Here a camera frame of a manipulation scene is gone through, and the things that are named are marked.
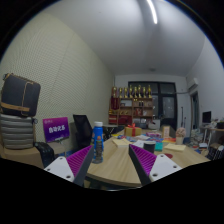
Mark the purple sign board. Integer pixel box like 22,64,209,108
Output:
42,116,71,144

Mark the black office chair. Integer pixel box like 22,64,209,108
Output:
72,114,94,149

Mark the yellow gift box red ribbon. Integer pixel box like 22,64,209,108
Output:
124,123,143,137

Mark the potted pink flower plant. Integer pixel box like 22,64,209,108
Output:
175,126,187,145

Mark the blue drink bottle white cap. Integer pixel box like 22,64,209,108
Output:
91,121,105,164

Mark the teal book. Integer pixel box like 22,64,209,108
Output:
154,141,164,152

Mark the red orange book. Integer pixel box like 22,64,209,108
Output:
162,137,177,144

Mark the computer monitor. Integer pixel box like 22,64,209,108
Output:
202,110,212,124

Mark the ceiling tube light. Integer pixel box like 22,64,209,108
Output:
146,0,159,25

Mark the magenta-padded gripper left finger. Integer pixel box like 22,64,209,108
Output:
44,144,96,188

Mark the black backpack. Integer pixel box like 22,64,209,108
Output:
33,141,56,169

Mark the black cup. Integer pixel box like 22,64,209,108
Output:
143,141,157,155

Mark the dark bag with tan trim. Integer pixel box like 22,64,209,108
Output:
0,73,42,118

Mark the grey striped cushion stack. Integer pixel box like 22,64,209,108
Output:
0,113,36,150

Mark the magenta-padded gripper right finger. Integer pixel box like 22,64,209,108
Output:
128,144,184,187

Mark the white air conditioner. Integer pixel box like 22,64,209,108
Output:
187,77,200,91

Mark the white book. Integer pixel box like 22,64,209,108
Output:
132,139,146,148

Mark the black framed glass door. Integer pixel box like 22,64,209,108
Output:
128,81,178,129

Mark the orange standing card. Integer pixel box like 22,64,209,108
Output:
161,125,171,139

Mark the wooden shelf unit with trophies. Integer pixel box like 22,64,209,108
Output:
108,84,155,127

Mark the pale yellow envelope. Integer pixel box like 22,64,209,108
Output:
163,143,187,153

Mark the thick pale yellow book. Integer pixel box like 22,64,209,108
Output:
111,137,133,149

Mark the wooden side desk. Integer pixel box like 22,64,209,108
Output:
199,124,224,149

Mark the pile of books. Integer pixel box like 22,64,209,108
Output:
186,128,209,149

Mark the white round stool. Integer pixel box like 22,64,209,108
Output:
209,144,224,161

